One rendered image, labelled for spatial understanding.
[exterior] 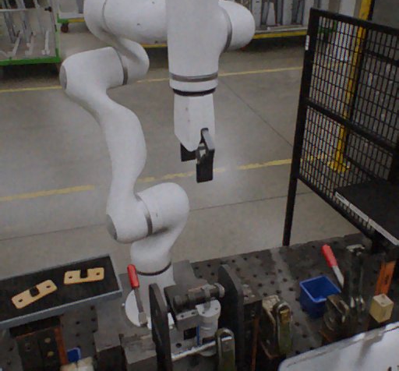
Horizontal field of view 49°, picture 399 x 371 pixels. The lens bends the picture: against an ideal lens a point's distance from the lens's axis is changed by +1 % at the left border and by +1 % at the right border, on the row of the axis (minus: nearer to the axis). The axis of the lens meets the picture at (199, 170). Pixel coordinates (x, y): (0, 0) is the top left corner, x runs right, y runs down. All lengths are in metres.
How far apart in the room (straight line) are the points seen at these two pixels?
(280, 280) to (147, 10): 1.16
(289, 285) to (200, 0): 1.21
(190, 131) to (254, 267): 1.07
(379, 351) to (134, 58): 0.89
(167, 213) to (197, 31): 0.58
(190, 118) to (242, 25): 0.18
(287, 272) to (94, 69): 1.06
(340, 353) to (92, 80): 0.85
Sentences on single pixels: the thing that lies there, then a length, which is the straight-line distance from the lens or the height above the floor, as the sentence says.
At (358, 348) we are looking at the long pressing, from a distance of 1.14.
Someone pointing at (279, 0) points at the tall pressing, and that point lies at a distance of 8.82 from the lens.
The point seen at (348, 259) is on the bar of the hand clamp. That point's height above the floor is 1.19.
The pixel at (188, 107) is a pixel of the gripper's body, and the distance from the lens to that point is 0.73.
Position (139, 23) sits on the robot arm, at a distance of 0.84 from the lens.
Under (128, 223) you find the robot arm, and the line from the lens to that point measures 1.12.
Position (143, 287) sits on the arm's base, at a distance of 1.30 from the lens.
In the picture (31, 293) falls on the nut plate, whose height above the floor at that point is 1.17.
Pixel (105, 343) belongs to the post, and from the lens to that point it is 0.98.
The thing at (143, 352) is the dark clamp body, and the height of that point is 1.08.
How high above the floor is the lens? 1.84
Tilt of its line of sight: 29 degrees down
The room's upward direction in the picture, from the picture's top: straight up
